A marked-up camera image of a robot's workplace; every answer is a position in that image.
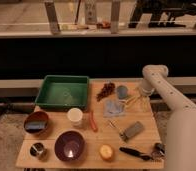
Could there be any purple bowl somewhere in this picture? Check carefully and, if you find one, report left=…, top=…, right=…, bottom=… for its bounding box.
left=54, top=131, right=85, bottom=162

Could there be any blue sponge in bowl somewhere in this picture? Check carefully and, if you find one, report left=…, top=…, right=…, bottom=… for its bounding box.
left=25, top=122, right=46, bottom=131

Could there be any small metal cup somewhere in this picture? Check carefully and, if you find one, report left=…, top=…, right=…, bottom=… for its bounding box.
left=30, top=142, right=47, bottom=159

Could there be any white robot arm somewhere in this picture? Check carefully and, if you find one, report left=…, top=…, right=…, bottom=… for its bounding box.
left=139, top=65, right=196, bottom=171

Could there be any black handled tool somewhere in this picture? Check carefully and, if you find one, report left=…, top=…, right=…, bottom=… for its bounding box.
left=119, top=147, right=152, bottom=161

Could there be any brown bowl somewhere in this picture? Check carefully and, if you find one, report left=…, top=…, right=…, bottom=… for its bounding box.
left=24, top=111, right=49, bottom=135

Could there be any metal spoon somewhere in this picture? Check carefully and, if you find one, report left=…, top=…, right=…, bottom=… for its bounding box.
left=108, top=120, right=127, bottom=142

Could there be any green plastic tray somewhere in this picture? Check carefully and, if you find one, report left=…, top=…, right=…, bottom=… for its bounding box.
left=35, top=75, right=89, bottom=110

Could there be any wooden table board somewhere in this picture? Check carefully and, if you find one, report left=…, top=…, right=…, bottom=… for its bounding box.
left=16, top=82, right=164, bottom=170

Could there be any pale yellow banana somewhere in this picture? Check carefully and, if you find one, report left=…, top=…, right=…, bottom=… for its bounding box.
left=124, top=95, right=146, bottom=107

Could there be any blue plastic cup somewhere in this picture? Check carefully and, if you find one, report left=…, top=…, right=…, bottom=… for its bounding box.
left=117, top=85, right=128, bottom=99

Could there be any dark grape bunch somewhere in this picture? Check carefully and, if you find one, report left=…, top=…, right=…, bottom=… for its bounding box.
left=96, top=82, right=115, bottom=101

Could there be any blue cloth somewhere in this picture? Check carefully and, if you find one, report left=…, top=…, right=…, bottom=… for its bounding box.
left=103, top=99, right=124, bottom=117

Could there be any grey sponge block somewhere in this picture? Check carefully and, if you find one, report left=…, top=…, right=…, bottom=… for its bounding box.
left=124, top=121, right=144, bottom=139

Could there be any dark binder clip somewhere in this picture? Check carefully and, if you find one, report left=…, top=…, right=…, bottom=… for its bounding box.
left=151, top=143, right=165, bottom=159

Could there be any red chili pepper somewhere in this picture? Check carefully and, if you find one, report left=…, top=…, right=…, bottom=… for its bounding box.
left=89, top=111, right=98, bottom=132

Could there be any white plastic cup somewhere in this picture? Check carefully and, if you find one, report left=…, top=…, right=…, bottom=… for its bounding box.
left=67, top=108, right=83, bottom=127

